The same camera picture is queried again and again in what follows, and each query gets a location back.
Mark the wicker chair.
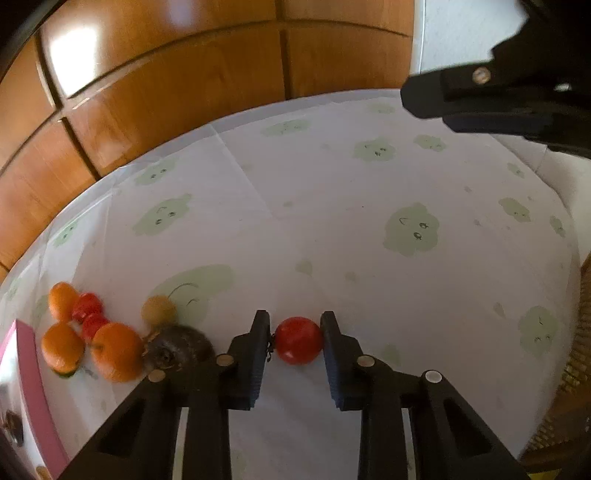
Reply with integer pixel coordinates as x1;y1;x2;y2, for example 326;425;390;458
519;256;591;474

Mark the large orange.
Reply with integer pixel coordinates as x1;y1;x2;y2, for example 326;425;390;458
90;322;145;383

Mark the white green-printed tablecloth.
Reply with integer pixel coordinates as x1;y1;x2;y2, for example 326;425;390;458
0;90;580;480

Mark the red tomato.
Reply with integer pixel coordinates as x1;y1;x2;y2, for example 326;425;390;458
273;316;324;366
71;292;103;323
81;314;110;341

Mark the orange with green leaf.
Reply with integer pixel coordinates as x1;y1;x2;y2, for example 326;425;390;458
41;322;86;379

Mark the dark brown avocado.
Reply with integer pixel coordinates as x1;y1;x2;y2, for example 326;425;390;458
142;324;215;372
2;411;25;448

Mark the pink-edged white box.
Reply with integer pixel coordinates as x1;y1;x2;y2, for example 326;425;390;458
0;320;70;480

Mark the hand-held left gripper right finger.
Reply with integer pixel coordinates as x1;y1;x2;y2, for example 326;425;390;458
320;311;532;480

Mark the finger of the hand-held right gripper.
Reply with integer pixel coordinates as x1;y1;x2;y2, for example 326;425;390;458
400;59;561;121
442;113;591;160

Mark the wooden wardrobe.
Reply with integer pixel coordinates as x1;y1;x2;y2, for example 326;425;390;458
0;0;416;282

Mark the small orange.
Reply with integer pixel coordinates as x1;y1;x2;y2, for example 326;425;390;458
48;282;80;322

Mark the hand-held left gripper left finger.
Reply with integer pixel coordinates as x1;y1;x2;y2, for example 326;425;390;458
58;310;271;480

